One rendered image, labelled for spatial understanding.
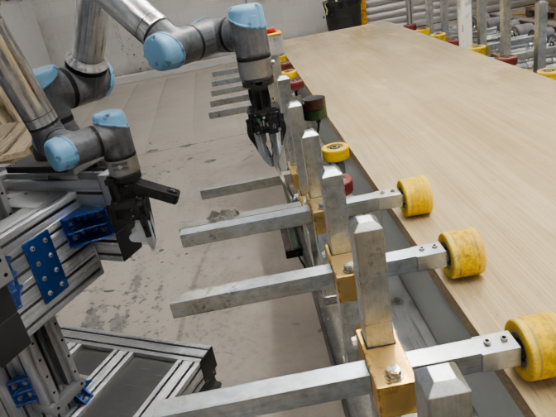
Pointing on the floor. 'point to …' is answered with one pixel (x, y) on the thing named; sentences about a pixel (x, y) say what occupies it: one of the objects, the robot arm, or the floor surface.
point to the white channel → (465, 23)
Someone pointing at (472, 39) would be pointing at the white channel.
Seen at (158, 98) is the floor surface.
